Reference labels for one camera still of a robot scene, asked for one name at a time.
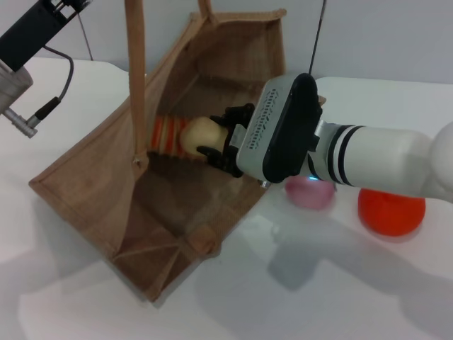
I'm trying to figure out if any dark left arm cable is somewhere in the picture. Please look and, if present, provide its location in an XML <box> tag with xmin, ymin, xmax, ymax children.
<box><xmin>3</xmin><ymin>45</ymin><xmax>75</xmax><ymax>137</ymax></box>

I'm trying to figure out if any orange tangerine toy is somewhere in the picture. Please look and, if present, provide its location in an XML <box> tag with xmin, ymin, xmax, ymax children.
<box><xmin>357</xmin><ymin>187</ymin><xmax>426</xmax><ymax>237</ymax></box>

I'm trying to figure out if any brown jute tote bag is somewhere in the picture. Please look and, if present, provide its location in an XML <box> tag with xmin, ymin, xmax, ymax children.
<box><xmin>28</xmin><ymin>0</ymin><xmax>327</xmax><ymax>304</ymax></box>

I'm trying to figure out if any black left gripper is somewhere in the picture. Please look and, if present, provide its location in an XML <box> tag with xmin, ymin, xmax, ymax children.
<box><xmin>0</xmin><ymin>0</ymin><xmax>92</xmax><ymax>72</ymax></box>

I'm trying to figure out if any orange striped long bread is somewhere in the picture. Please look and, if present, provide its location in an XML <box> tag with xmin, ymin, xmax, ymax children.
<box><xmin>147</xmin><ymin>115</ymin><xmax>207</xmax><ymax>163</ymax></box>

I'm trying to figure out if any pink peach toy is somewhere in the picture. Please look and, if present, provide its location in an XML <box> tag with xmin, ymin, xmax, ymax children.
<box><xmin>285</xmin><ymin>176</ymin><xmax>336</xmax><ymax>211</ymax></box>

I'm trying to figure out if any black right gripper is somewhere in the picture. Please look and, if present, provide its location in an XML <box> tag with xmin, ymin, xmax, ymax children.
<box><xmin>195</xmin><ymin>102</ymin><xmax>256</xmax><ymax>179</ymax></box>

